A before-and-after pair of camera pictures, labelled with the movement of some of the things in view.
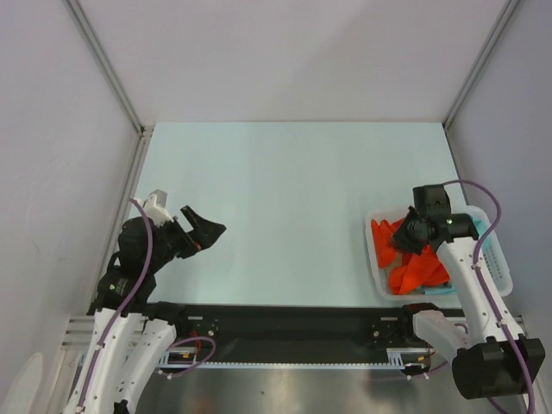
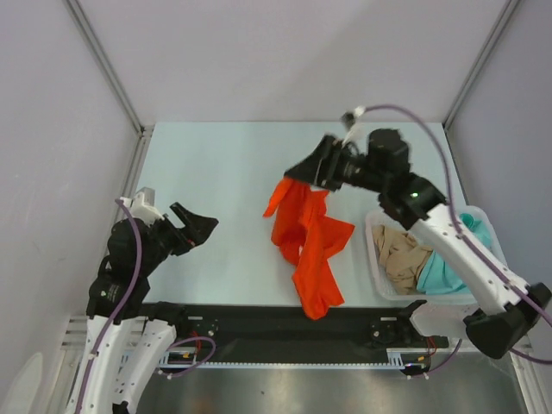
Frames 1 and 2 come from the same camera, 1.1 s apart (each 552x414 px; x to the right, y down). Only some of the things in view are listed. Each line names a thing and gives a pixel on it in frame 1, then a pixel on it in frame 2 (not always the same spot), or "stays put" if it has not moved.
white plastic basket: [492, 245] stays put
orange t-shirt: [418, 271] -> [306, 236]
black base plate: [291, 330] stays put
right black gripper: [399, 239] -> [320, 168]
